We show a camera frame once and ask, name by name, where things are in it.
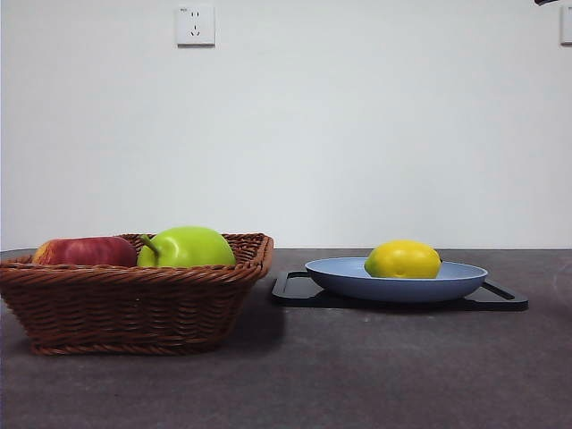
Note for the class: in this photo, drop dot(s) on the white wall socket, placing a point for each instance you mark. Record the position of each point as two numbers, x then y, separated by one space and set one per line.
195 26
566 26

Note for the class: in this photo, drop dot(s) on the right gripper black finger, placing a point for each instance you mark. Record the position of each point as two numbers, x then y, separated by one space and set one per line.
541 2

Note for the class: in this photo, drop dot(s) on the green apple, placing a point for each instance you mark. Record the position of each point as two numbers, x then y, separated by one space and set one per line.
192 248

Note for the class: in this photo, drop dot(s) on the yellow lemon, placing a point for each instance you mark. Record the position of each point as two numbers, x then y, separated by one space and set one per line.
402 259

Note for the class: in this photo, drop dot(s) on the blue round plate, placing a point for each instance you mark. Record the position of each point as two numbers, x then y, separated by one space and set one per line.
402 288

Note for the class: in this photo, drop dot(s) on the black flat tray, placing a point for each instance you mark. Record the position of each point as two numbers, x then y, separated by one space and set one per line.
295 299

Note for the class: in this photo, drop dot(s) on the brown woven wicker basket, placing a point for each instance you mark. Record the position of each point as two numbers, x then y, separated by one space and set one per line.
134 308

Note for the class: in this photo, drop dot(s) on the red apple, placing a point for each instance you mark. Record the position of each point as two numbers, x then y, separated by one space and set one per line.
85 251

